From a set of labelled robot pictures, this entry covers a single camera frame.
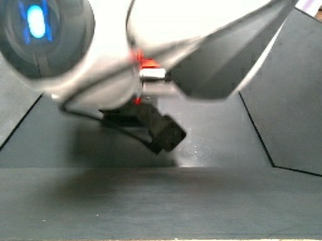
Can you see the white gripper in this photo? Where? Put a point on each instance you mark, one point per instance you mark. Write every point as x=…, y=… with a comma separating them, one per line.
x=156, y=83

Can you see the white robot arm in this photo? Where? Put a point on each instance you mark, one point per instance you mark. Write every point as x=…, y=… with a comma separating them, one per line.
x=89, y=52

